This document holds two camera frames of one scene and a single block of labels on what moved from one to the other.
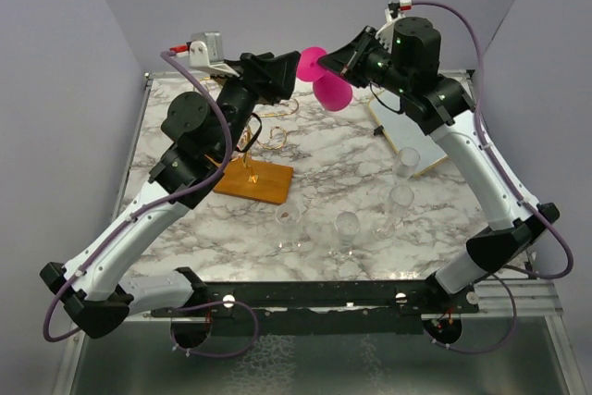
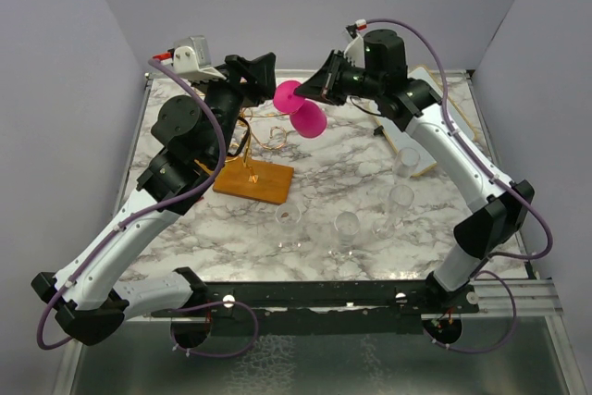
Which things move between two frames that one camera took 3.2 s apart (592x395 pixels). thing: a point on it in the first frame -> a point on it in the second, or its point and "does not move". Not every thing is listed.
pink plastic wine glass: [331, 90] -> [306, 117]
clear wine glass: [347, 224] does not move
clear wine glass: [289, 216] does not move
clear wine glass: [406, 162] does not move
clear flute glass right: [400, 197] does not move
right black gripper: [346, 61] -> [324, 83]
